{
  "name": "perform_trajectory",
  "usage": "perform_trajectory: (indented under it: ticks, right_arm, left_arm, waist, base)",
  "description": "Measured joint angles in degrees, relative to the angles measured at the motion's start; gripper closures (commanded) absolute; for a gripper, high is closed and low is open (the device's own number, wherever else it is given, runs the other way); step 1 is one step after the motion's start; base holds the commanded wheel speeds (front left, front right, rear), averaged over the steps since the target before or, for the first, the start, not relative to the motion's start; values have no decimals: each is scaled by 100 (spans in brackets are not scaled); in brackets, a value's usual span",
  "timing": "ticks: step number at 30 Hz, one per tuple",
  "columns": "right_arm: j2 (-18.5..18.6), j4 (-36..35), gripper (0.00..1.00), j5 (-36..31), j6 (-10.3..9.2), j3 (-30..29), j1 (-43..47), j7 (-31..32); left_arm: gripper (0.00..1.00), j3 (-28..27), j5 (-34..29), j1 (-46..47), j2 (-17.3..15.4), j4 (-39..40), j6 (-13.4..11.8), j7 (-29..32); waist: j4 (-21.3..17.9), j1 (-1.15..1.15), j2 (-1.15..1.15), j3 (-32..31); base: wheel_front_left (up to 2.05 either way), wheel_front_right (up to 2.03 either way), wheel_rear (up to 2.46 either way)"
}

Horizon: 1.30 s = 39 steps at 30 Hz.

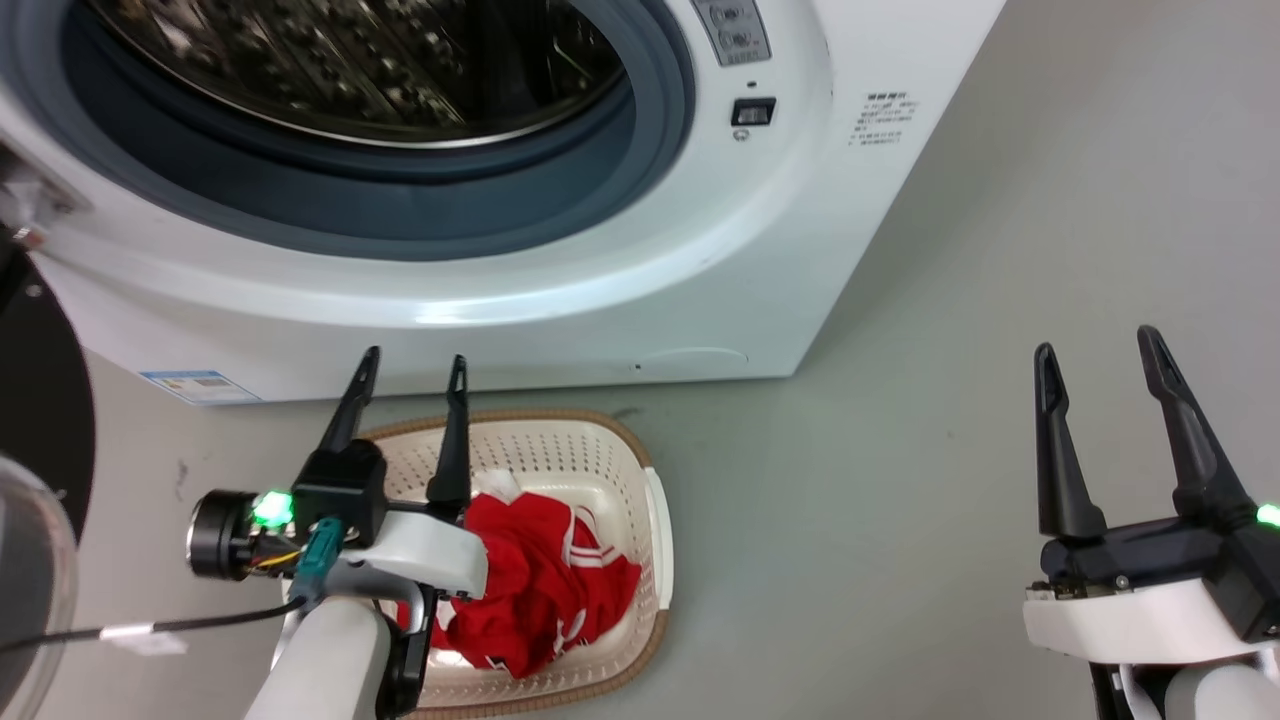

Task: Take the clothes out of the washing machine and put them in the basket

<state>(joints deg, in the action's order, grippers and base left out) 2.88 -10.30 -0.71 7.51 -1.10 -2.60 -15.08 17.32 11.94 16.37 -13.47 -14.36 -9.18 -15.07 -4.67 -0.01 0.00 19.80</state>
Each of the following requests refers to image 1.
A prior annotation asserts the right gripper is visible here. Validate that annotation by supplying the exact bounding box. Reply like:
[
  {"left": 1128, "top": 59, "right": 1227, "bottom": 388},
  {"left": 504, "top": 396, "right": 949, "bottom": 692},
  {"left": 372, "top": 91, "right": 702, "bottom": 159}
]
[{"left": 1022, "top": 325, "right": 1280, "bottom": 667}]

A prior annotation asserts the teal cable connector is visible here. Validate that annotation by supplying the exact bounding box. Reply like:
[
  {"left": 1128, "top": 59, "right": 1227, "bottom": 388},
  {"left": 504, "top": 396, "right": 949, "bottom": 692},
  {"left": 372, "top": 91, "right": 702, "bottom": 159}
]
[{"left": 293, "top": 518, "right": 347, "bottom": 604}]

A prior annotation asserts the black washer door with glass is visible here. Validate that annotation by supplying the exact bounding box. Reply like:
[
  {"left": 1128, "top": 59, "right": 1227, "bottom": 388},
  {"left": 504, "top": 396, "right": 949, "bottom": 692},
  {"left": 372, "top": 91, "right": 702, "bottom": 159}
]
[{"left": 0, "top": 225, "right": 97, "bottom": 720}]

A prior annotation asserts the grey rubber door gasket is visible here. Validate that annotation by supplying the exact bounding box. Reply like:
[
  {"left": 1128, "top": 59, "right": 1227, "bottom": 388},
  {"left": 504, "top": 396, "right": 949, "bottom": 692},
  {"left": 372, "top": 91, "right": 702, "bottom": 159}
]
[{"left": 0, "top": 0, "right": 697, "bottom": 264}]

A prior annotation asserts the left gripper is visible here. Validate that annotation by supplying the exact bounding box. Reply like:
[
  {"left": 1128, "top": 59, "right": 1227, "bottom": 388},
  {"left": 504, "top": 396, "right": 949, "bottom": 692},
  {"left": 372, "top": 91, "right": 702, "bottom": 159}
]
[{"left": 187, "top": 347, "right": 491, "bottom": 602}]

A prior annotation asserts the white front-load washing machine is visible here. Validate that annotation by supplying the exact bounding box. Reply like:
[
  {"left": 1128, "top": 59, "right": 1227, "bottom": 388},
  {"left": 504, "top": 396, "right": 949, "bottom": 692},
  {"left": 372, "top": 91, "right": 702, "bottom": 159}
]
[{"left": 0, "top": 0, "right": 1008, "bottom": 407}]

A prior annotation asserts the grey warning label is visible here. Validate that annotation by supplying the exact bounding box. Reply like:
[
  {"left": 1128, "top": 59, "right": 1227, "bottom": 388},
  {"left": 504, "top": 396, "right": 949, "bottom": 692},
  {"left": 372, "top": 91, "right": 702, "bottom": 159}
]
[{"left": 692, "top": 0, "right": 772, "bottom": 67}]

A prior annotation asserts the blue energy label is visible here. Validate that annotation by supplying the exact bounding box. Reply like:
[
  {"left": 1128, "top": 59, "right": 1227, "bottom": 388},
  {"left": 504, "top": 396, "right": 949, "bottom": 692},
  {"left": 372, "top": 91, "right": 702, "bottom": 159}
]
[{"left": 140, "top": 370, "right": 264, "bottom": 407}]

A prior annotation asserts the round white filter cover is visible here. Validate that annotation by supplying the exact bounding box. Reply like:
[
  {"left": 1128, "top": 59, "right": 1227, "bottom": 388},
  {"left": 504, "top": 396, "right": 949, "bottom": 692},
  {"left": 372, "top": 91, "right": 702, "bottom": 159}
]
[{"left": 635, "top": 347, "right": 750, "bottom": 380}]

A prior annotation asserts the red sports jersey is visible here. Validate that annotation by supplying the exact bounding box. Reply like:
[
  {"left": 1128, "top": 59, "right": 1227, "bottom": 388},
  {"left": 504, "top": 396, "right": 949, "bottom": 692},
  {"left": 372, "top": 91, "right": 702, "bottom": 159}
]
[{"left": 398, "top": 468, "right": 644, "bottom": 680}]

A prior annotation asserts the stainless steel washing machine drum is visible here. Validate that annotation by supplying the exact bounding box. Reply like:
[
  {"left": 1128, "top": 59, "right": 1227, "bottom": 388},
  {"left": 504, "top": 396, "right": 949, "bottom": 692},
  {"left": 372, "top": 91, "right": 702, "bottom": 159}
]
[{"left": 85, "top": 0, "right": 627, "bottom": 150}]

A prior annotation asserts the cream perforated laundry basket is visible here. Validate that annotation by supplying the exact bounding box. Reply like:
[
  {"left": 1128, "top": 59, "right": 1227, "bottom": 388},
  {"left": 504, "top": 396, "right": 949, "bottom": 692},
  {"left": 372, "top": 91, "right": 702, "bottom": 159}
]
[{"left": 272, "top": 408, "right": 675, "bottom": 720}]

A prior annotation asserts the white text sticker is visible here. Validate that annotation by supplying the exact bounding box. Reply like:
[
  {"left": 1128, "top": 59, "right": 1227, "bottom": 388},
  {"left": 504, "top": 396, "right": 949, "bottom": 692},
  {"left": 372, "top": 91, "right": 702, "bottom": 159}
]
[{"left": 849, "top": 91, "right": 922, "bottom": 149}]

